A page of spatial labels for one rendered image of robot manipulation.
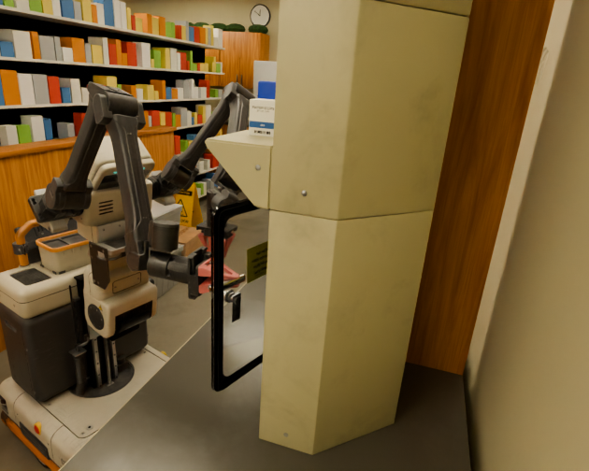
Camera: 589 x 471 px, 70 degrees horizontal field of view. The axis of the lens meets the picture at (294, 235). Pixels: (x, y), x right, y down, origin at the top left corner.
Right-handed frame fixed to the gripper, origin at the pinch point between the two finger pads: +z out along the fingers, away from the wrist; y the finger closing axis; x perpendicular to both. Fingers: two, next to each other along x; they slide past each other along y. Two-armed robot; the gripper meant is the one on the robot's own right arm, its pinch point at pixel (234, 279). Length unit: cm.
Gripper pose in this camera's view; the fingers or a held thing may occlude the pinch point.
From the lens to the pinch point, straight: 91.3
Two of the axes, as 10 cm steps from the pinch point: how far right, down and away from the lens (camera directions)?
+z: 9.5, 1.6, -2.7
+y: 0.6, -9.4, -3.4
